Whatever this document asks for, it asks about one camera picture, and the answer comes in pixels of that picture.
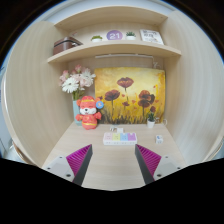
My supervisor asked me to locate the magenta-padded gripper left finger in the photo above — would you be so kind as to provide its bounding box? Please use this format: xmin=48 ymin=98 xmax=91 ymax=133
xmin=42 ymin=143 xmax=94 ymax=187

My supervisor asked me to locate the wooden shelf unit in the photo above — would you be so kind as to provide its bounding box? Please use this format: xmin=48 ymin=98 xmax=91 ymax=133
xmin=46 ymin=5 xmax=183 ymax=65

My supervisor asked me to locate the pink and white flower bouquet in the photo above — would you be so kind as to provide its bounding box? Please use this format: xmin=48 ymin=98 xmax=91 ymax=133
xmin=59 ymin=64 xmax=97 ymax=101

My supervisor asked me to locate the white light bar cord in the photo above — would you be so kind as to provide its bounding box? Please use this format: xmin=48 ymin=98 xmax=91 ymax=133
xmin=151 ymin=56 xmax=161 ymax=70

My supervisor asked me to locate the red fox plush toy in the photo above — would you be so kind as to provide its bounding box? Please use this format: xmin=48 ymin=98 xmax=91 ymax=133
xmin=74 ymin=95 xmax=105 ymax=131

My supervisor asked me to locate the small plant in white pot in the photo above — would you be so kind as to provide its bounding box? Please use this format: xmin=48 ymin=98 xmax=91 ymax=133
xmin=146 ymin=111 xmax=157 ymax=130

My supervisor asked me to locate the yellow poppy flower painting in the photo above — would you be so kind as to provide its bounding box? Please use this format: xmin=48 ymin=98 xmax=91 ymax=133
xmin=93 ymin=66 xmax=167 ymax=125

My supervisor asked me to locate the light blue vase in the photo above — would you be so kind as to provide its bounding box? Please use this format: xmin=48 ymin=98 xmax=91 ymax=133
xmin=72 ymin=98 xmax=84 ymax=127

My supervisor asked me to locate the white light bar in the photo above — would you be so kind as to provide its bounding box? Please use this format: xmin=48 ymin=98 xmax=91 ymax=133
xmin=94 ymin=53 xmax=155 ymax=61

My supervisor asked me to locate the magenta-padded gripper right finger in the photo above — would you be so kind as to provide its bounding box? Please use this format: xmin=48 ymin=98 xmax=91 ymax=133
xmin=134 ymin=143 xmax=184 ymax=186

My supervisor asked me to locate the white cable beside painting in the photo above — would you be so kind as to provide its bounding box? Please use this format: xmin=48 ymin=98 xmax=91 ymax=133
xmin=156 ymin=116 xmax=169 ymax=126

